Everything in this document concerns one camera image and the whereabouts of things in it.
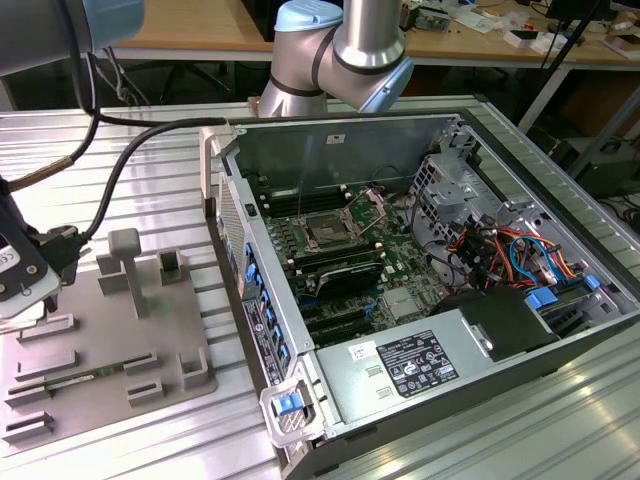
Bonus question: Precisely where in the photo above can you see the black RAM slot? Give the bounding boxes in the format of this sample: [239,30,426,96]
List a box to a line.
[293,250,386,271]
[294,255,386,276]
[292,240,386,261]
[292,245,386,266]

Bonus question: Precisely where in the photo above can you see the black plastic air shroud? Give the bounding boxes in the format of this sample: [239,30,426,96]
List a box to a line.
[430,288,562,364]

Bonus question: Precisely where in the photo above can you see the green RAM stick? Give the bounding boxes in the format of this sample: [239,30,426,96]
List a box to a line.
[44,363,127,389]

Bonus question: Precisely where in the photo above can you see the grey part rack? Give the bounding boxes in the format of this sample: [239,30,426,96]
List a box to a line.
[0,227,222,447]

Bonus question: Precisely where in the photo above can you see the open PC case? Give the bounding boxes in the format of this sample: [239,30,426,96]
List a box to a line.
[198,94,640,480]

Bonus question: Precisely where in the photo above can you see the silver chipset heatsink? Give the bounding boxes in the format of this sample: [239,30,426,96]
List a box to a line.
[383,288,420,323]

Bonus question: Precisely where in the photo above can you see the silver perforated drive cage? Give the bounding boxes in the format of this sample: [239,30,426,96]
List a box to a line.
[408,153,504,252]

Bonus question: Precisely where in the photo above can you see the small white box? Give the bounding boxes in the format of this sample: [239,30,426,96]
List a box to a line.
[503,28,543,51]

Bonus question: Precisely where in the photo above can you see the black wire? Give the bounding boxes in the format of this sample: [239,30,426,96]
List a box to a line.
[408,195,482,292]

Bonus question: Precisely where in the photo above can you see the grey power supply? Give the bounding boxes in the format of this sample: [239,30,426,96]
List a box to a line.
[314,307,497,437]

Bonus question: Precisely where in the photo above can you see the black expansion slot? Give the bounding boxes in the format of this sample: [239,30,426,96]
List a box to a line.
[304,307,371,330]
[309,320,375,346]

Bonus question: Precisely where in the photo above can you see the CPU socket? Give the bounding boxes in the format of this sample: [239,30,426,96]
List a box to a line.
[301,213,369,252]

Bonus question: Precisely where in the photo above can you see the metal socket cover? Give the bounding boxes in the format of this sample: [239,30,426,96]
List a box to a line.
[341,187,390,242]

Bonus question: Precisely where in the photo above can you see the wooden desk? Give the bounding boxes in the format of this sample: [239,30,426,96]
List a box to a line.
[112,0,640,132]

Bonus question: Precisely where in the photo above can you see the black camera cable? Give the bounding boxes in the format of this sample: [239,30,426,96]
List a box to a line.
[36,44,232,284]

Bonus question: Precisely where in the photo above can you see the silver case corner foot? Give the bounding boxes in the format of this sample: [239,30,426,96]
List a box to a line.
[199,121,237,202]
[259,378,325,448]

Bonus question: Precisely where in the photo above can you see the black monitor stand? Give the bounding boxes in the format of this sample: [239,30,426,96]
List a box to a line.
[539,0,616,72]

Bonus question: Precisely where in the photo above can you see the silver wrist camera black mount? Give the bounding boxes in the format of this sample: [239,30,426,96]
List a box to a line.
[0,238,64,322]

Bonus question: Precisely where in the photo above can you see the green motherboard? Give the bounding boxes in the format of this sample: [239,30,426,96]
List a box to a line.
[254,183,454,352]

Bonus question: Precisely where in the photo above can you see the blue wire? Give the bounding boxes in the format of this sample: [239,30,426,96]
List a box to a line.
[508,234,559,288]

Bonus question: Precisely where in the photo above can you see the blue case latch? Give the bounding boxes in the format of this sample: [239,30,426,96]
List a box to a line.
[272,394,300,417]

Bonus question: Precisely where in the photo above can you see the black floor equipment box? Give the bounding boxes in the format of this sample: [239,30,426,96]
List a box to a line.
[548,133,640,202]

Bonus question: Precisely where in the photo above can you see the red wire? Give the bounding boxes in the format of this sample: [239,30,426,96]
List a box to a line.
[491,238,512,282]

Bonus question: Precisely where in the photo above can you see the orange wire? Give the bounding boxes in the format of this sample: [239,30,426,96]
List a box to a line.
[492,227,584,281]

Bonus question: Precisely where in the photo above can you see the braided sleeve cable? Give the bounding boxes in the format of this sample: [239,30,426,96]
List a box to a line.
[0,44,102,194]

